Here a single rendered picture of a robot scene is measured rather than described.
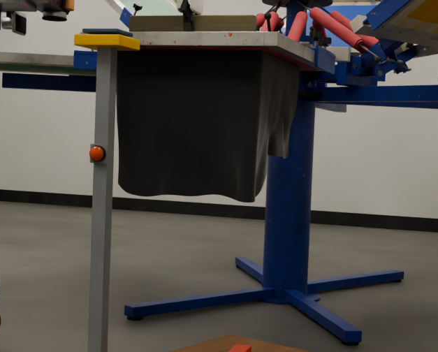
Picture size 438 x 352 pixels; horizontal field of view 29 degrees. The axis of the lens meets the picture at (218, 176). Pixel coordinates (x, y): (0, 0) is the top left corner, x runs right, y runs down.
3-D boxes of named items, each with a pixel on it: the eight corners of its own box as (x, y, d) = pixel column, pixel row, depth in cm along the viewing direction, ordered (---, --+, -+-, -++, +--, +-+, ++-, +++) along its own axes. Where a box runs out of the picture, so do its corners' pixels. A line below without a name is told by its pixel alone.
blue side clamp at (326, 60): (317, 66, 267) (318, 45, 267) (302, 66, 269) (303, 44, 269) (334, 74, 296) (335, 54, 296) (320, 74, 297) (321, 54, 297)
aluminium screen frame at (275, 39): (277, 45, 222) (278, 31, 222) (79, 45, 240) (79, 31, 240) (332, 70, 297) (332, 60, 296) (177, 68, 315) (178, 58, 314)
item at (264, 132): (257, 201, 236) (263, 50, 234) (244, 200, 237) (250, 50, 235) (294, 193, 280) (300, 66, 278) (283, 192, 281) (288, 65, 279)
